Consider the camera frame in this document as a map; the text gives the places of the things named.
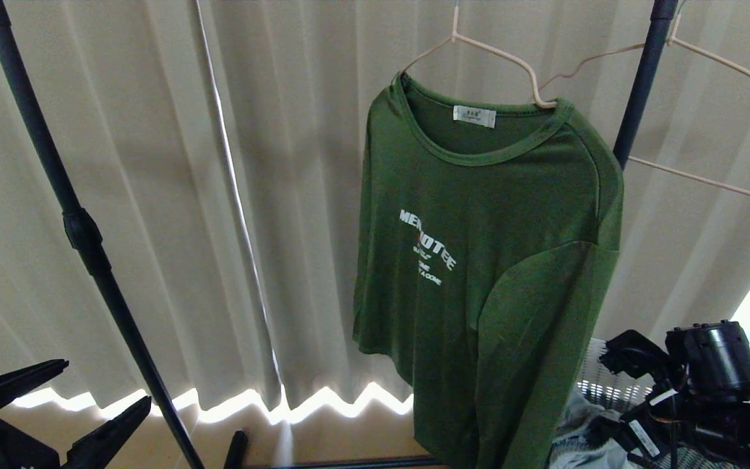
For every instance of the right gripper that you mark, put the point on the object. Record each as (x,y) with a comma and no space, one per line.
(707,436)

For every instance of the green shirt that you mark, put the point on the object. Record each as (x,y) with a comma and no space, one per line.
(499,293)

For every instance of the pink clothes hanger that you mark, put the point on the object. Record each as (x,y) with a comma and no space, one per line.
(726,64)
(499,53)

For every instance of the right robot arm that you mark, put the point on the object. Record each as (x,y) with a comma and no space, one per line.
(713,358)

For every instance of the white laundry basket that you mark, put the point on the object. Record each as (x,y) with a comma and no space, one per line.
(609,384)

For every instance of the black clothes rack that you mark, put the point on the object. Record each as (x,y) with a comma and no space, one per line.
(82,234)

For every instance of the pale grey garment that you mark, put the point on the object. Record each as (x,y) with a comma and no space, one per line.
(583,417)

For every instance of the beige curtain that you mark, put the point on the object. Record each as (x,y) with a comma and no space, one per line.
(153,163)

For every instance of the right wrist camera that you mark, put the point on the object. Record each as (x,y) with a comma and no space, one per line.
(635,355)

